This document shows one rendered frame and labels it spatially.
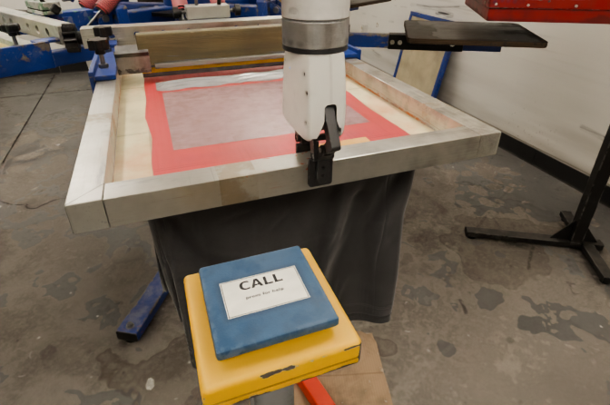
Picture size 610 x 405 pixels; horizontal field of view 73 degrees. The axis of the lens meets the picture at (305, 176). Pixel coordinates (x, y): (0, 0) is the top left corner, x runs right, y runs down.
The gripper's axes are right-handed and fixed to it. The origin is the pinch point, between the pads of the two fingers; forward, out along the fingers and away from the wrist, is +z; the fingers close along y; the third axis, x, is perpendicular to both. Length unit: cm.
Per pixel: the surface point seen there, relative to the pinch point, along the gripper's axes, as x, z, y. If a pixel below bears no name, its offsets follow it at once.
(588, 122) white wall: 200, 59, -100
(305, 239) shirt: 1.9, 19.1, -8.2
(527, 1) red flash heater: 95, -10, -61
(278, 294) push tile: -11.0, 0.9, 20.0
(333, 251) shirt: 7.4, 23.4, -8.2
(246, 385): -15.2, 3.4, 25.6
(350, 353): -6.7, 3.7, 25.6
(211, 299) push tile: -16.4, 1.0, 18.5
